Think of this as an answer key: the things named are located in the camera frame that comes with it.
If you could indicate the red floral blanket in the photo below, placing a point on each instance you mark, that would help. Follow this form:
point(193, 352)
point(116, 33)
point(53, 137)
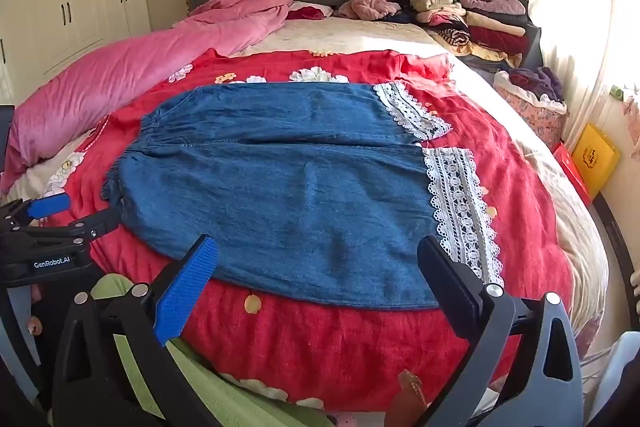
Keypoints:
point(310, 347)

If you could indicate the purple clothes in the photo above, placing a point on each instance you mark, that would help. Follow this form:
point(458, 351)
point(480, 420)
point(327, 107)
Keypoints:
point(540, 82)

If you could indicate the yellow paper bag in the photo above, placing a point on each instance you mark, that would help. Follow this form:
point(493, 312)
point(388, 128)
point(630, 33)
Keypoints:
point(595, 157)

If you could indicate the floral laundry basket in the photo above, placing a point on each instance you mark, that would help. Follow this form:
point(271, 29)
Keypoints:
point(537, 122)

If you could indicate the red flat box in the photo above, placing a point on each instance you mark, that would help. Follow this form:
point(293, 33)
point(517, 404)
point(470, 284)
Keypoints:
point(570, 169)

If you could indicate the pile of folded clothes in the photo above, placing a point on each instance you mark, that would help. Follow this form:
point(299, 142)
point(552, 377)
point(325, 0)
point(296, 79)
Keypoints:
point(480, 22)

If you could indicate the blue denim pants lace cuffs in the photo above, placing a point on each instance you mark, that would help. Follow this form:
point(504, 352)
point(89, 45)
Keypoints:
point(300, 187)

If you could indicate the pink quilt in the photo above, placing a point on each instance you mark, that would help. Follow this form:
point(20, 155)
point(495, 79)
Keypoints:
point(125, 67)

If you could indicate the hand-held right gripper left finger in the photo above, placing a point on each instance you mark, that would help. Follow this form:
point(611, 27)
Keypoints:
point(185, 287)

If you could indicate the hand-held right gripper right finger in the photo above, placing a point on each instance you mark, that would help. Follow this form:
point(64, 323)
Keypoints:
point(452, 284)

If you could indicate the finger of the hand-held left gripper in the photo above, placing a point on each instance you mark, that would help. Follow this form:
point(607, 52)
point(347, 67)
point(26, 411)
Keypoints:
point(47, 205)
point(95, 224)

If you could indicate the pink fluffy garment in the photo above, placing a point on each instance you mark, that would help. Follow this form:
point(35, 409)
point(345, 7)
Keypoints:
point(367, 4)

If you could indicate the white curtain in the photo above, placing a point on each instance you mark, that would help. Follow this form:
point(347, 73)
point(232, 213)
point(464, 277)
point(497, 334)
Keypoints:
point(575, 7)

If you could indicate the dark red cloth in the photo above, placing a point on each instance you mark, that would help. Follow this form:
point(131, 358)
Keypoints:
point(306, 13)

